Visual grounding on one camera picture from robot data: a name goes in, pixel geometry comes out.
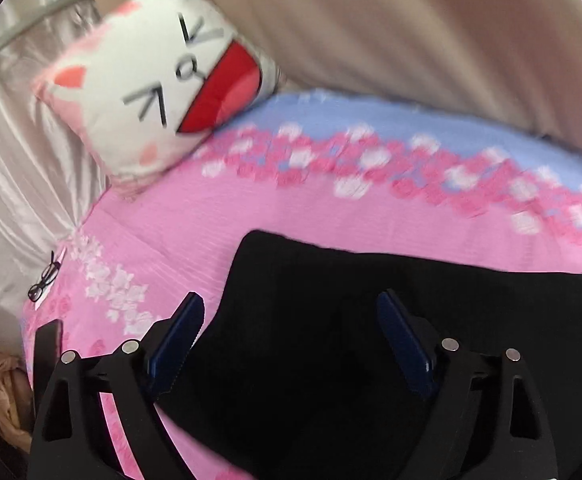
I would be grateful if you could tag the tan crumpled bag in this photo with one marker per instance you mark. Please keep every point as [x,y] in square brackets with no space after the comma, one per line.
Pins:
[1,390]

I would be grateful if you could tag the black pants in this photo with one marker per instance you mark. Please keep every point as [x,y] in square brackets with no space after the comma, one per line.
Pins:
[296,320]

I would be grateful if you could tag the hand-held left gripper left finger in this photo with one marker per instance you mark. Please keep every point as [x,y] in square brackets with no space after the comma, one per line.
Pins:
[177,344]

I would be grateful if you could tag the white cat face pillow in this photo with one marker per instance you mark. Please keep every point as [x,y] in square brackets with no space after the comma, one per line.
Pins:
[136,85]

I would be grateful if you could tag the black eyeglasses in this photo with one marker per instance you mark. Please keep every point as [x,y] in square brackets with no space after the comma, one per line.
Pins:
[35,291]

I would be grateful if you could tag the beige padded headboard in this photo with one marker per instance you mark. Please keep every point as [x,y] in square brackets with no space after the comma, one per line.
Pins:
[396,25]

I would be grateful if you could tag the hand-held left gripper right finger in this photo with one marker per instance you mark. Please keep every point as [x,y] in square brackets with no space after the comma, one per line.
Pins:
[405,341]

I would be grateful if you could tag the pink floral bedsheet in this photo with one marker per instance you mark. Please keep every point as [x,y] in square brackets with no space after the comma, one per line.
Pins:
[196,220]

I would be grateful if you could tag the silver satin curtain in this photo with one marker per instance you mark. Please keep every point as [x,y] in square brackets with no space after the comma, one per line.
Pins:
[16,160]

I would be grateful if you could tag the grey metal rail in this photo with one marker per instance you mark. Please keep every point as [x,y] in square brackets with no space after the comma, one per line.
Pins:
[26,27]

